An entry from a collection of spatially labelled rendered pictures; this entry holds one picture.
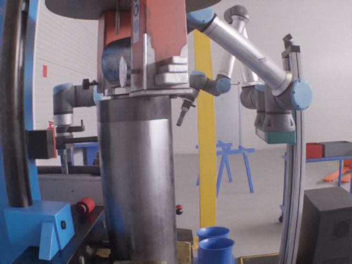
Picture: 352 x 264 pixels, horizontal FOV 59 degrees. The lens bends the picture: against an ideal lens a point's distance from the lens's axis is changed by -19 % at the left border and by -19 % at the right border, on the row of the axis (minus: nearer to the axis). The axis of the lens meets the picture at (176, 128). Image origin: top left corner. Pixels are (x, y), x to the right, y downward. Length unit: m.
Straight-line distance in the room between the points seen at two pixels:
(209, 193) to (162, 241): 2.65
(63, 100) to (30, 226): 0.63
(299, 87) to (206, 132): 2.02
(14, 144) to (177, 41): 0.51
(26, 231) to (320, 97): 12.28
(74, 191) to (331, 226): 1.43
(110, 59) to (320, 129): 12.03
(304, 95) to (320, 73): 11.24
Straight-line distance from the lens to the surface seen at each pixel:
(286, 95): 1.68
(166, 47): 0.84
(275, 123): 1.84
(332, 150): 4.03
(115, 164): 0.98
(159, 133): 0.98
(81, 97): 1.43
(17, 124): 0.98
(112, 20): 1.22
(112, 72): 1.03
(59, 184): 1.45
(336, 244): 2.17
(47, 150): 1.17
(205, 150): 3.59
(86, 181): 1.41
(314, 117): 12.72
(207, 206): 3.70
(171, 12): 0.87
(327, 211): 2.05
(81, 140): 1.25
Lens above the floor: 1.44
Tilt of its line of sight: 3 degrees down
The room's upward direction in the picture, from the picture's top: 2 degrees counter-clockwise
